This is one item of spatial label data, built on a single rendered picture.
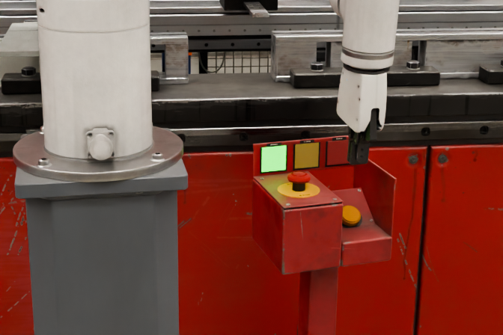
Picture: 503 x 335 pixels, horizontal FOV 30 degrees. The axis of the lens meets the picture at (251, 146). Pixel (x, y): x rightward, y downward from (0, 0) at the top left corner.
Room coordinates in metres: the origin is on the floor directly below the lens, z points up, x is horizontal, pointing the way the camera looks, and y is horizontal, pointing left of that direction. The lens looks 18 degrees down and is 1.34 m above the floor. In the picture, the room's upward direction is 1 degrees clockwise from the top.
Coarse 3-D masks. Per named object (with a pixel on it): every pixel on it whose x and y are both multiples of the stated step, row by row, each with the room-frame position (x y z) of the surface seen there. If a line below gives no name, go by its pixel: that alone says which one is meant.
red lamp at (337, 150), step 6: (330, 144) 1.59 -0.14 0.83; (336, 144) 1.60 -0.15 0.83; (342, 144) 1.60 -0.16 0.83; (330, 150) 1.59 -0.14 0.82; (336, 150) 1.60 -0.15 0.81; (342, 150) 1.60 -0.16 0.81; (330, 156) 1.59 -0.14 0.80; (336, 156) 1.60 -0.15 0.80; (342, 156) 1.60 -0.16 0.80; (330, 162) 1.59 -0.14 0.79; (336, 162) 1.60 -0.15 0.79; (342, 162) 1.60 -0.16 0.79; (348, 162) 1.61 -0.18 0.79
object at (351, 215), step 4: (344, 208) 1.52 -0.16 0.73; (348, 208) 1.53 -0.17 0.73; (352, 208) 1.53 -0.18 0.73; (344, 212) 1.52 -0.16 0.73; (348, 212) 1.52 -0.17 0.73; (352, 212) 1.52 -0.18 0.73; (356, 212) 1.52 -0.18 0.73; (344, 216) 1.51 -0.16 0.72; (348, 216) 1.51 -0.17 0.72; (352, 216) 1.51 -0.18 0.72; (356, 216) 1.51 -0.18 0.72; (360, 216) 1.52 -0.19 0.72; (344, 220) 1.51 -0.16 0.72; (348, 220) 1.50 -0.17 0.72; (352, 220) 1.51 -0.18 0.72; (356, 220) 1.51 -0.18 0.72; (348, 224) 1.51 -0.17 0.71; (352, 224) 1.51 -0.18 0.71
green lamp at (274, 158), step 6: (264, 150) 1.55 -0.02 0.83; (270, 150) 1.56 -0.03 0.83; (276, 150) 1.56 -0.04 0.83; (282, 150) 1.57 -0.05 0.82; (264, 156) 1.55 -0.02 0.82; (270, 156) 1.56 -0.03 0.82; (276, 156) 1.56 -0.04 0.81; (282, 156) 1.57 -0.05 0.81; (264, 162) 1.55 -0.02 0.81; (270, 162) 1.56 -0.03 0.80; (276, 162) 1.56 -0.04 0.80; (282, 162) 1.57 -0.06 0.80; (264, 168) 1.55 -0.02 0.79; (270, 168) 1.56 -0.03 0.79; (276, 168) 1.56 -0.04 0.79; (282, 168) 1.57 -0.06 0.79
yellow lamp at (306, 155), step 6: (300, 144) 1.58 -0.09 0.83; (306, 144) 1.58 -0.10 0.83; (312, 144) 1.58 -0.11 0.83; (318, 144) 1.59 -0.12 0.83; (300, 150) 1.58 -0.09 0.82; (306, 150) 1.58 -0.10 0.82; (312, 150) 1.58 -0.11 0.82; (318, 150) 1.59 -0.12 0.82; (300, 156) 1.58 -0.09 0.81; (306, 156) 1.58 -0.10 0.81; (312, 156) 1.58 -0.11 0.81; (300, 162) 1.58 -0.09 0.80; (306, 162) 1.58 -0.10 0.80; (312, 162) 1.58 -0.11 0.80
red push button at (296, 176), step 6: (288, 174) 1.49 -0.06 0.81; (294, 174) 1.48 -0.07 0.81; (300, 174) 1.48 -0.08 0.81; (306, 174) 1.48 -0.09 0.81; (288, 180) 1.48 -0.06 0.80; (294, 180) 1.47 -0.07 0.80; (300, 180) 1.47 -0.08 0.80; (306, 180) 1.47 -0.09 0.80; (294, 186) 1.48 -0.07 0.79; (300, 186) 1.48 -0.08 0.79
